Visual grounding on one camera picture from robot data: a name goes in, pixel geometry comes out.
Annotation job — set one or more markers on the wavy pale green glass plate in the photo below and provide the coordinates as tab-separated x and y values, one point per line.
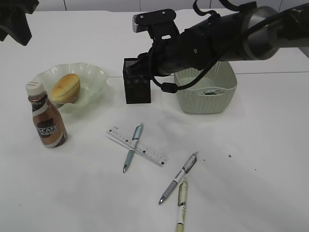
93	83

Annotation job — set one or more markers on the white grey ballpoint pen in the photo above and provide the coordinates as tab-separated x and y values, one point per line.
181	173

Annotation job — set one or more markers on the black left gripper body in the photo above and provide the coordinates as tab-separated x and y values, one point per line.
13	13

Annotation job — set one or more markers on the oval golden bread roll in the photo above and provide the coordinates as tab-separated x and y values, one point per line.
66	90

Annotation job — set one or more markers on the small paper scrap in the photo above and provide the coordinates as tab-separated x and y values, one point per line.
212	92

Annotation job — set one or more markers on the blue grey ballpoint pen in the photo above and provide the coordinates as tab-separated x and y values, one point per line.
135	140

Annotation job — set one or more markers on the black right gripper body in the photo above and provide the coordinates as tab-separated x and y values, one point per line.
170	56

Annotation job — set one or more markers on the green white ballpoint pen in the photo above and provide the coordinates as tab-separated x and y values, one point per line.
182	197

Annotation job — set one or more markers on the black mesh pen holder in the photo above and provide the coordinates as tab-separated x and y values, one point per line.
137	88

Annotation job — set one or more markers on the brown coffee drink bottle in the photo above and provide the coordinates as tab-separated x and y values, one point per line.
46	118

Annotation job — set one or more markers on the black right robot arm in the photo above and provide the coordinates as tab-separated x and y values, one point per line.
248	33

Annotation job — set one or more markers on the clear plastic ruler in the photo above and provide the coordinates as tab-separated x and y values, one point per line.
143	150

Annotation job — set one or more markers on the pale green plastic basket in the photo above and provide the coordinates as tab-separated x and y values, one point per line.
220	77

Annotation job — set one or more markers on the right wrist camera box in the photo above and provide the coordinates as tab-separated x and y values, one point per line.
157	23

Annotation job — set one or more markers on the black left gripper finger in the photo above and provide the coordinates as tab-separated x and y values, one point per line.
3	32
21	31

